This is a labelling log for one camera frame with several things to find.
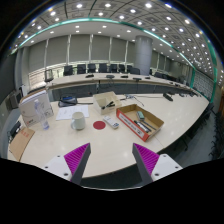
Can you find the round ceiling lights group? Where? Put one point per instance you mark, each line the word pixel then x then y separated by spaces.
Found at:
pixel 133 11

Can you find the black desk phone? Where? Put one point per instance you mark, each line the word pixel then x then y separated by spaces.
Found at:
pixel 67 101

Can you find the brown paper envelope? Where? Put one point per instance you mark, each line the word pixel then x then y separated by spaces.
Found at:
pixel 20 143

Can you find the black desk microphones group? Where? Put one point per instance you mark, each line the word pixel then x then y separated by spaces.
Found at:
pixel 110 76

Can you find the small black monitor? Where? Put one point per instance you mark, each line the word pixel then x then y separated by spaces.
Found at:
pixel 49 75

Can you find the brown cardboard box red-sided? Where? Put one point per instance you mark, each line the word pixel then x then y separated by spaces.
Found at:
pixel 133 126

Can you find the black office chairs group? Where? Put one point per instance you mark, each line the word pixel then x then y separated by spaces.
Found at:
pixel 91 68

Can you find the white open organizer box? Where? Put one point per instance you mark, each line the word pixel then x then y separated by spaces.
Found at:
pixel 103 98

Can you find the white printed paper sheet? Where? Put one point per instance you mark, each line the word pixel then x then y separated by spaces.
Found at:
pixel 68 112

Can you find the white remote control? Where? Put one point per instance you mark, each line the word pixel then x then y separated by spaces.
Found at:
pixel 111 122

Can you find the dark pens bundle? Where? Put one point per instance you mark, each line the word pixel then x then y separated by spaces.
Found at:
pixel 142 127

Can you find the green whiteboard eraser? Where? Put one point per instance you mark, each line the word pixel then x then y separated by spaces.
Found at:
pixel 140 115

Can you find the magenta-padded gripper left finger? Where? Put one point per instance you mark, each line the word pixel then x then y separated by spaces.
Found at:
pixel 75 156

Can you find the black bag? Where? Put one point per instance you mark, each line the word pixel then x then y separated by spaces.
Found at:
pixel 14 129

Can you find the white ceramic mug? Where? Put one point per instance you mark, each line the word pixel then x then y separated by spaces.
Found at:
pixel 78 121

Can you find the black desk microphone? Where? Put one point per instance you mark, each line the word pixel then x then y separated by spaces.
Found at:
pixel 167 97

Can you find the black marker pen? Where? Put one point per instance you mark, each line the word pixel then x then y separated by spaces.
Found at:
pixel 109 105

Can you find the flat round red coaster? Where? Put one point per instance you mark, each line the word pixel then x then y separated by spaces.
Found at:
pixel 99 125

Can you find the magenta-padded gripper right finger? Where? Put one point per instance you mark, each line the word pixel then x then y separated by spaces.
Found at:
pixel 147 157

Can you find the large white cardboard box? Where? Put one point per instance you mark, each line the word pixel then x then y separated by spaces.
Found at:
pixel 35 108

